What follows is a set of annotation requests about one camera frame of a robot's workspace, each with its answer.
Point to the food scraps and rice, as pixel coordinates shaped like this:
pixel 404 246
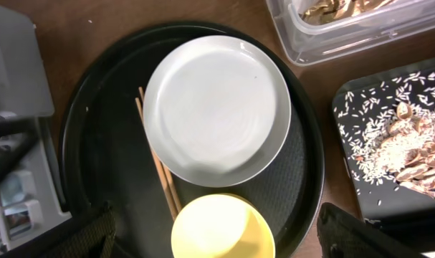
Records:
pixel 387 129

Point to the black rectangular tray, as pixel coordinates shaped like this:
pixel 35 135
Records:
pixel 387 204

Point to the foil paper wrapper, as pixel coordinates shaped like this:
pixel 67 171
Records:
pixel 321 12

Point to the grey round plate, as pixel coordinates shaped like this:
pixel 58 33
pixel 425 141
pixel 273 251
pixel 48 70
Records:
pixel 217 111

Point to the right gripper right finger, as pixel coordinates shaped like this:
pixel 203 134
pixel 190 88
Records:
pixel 341 235

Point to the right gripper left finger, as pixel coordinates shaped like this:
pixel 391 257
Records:
pixel 88 235

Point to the yellow bowl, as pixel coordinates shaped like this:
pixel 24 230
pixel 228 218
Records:
pixel 221 226

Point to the clear plastic bin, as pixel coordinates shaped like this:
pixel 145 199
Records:
pixel 306 44

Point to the round black tray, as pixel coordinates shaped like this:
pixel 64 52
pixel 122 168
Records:
pixel 105 159

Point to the wooden chopstick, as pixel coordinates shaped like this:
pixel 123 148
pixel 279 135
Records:
pixel 172 187
pixel 164 184

